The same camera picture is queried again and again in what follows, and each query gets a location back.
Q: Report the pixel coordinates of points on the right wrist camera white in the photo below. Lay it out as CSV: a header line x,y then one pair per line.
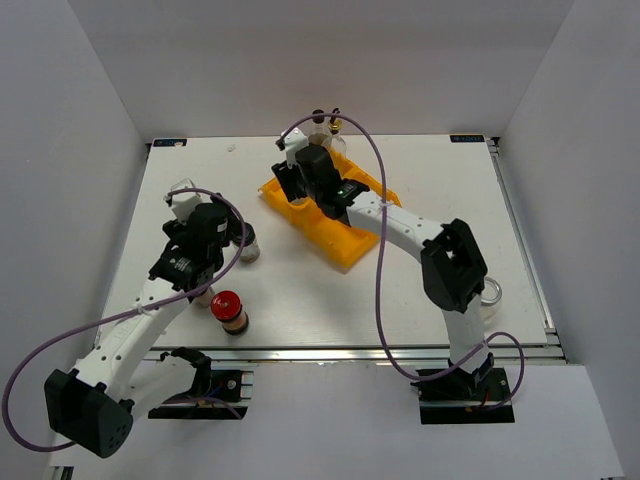
x,y
290,143

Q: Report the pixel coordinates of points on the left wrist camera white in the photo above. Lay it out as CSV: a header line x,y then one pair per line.
x,y
182,200

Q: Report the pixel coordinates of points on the right xdof label sticker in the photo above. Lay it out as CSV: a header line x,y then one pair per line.
x,y
466,138

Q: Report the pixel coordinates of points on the black-cap spice jar left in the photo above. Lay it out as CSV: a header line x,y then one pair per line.
x,y
251,249

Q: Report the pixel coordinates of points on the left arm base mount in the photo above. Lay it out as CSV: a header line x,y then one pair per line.
x,y
218,393

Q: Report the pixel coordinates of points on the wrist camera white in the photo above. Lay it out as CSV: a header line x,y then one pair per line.
x,y
182,200
290,143

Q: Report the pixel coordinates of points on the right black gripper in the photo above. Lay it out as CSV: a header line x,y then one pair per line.
x,y
286,176

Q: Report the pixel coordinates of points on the left xdof label sticker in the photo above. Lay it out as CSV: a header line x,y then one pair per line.
x,y
169,142

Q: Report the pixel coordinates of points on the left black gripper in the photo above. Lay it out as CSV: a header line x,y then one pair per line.
x,y
233,229

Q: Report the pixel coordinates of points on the clear oil bottle gold spout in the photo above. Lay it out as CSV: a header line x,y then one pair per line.
x,y
336,141

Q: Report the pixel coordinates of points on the black-cap white spice jar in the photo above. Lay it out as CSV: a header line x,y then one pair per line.
x,y
297,200

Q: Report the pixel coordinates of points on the dark sauce bottle black cap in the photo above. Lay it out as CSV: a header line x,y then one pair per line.
x,y
319,134

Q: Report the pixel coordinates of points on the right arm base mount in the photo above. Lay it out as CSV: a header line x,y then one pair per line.
x,y
449,401

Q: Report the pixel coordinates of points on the xdof label sticker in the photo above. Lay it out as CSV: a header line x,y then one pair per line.
x,y
466,138
169,142

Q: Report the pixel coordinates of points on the yellow four-compartment bin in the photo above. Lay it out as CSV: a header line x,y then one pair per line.
x,y
342,245

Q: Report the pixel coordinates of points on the open clear glass jar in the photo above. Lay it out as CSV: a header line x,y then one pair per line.
x,y
491,299

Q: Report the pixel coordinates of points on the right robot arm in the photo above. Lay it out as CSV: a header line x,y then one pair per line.
x,y
453,268

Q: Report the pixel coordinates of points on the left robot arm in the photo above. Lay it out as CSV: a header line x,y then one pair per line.
x,y
97,401

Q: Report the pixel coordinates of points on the grey-lid small spice jar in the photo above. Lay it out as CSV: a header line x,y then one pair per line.
x,y
205,297

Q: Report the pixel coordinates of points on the red-lid spice jar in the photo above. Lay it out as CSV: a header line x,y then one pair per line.
x,y
226,306

